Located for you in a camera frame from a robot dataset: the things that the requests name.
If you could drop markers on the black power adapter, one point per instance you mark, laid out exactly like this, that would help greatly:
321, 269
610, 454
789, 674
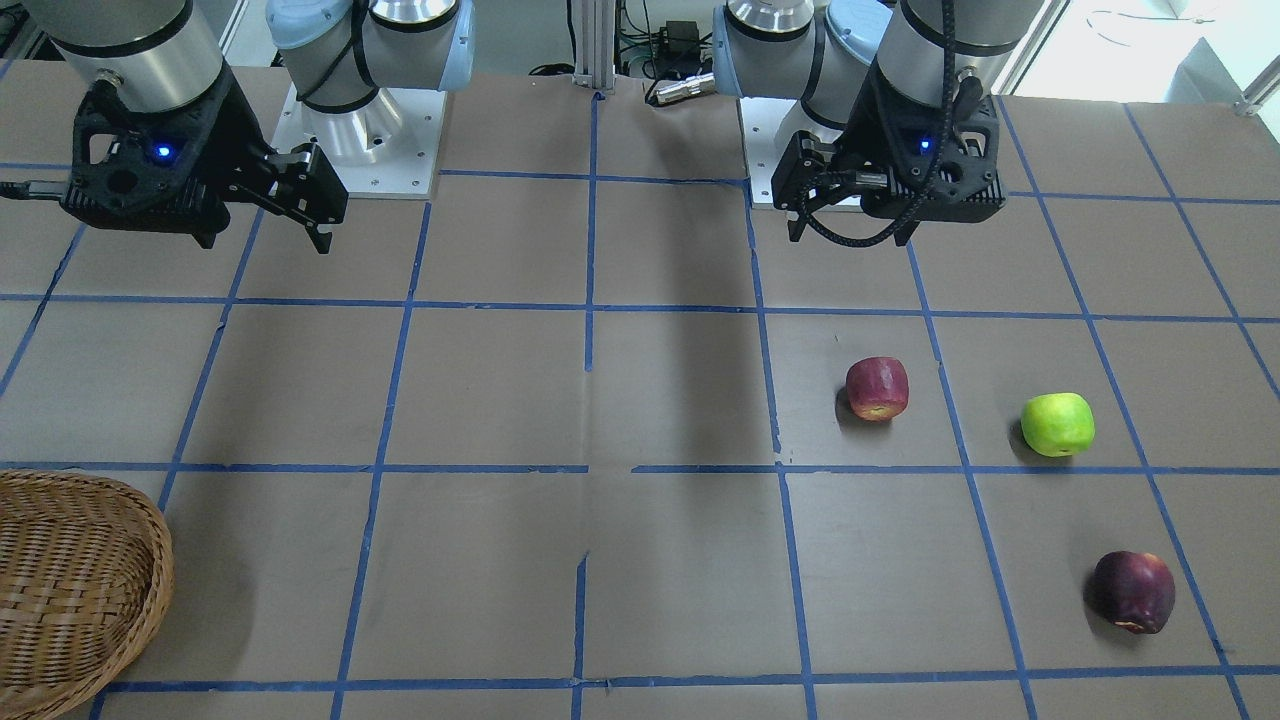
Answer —
679, 46

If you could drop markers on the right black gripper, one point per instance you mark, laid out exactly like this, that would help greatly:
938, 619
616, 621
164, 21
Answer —
229, 136

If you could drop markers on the silver cylindrical connector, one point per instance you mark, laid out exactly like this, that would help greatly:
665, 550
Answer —
685, 89

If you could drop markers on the green apple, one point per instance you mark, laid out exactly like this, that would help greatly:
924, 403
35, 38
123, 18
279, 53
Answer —
1058, 424

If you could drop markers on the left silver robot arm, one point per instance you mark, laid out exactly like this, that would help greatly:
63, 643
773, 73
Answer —
821, 53

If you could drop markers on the light red apple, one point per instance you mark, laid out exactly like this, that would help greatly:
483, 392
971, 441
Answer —
877, 388

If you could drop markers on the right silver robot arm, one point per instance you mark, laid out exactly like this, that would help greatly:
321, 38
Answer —
339, 54

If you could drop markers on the woven wicker basket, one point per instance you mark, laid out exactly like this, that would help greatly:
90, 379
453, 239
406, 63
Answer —
87, 575

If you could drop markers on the dark red apple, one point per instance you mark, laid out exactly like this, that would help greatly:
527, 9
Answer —
1133, 590

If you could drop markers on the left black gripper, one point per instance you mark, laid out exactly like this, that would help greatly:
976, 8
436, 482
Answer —
868, 128

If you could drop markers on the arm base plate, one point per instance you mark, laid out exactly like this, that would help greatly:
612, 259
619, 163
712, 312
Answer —
767, 124
386, 150

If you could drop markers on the aluminium frame post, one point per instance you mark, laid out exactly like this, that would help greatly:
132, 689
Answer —
594, 35

